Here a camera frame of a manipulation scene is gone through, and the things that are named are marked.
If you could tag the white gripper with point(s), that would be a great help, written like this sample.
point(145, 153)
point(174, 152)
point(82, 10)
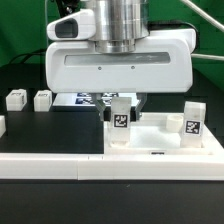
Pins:
point(97, 55)

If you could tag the white square table top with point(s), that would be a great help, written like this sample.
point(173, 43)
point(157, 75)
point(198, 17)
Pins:
point(160, 134)

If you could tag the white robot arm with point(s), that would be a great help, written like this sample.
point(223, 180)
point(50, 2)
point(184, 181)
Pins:
point(132, 9)

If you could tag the white marker sheet with tags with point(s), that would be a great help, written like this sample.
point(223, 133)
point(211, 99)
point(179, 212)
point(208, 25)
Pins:
point(84, 99)

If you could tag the white U-shaped fence frame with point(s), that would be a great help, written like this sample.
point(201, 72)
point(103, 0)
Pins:
point(110, 167)

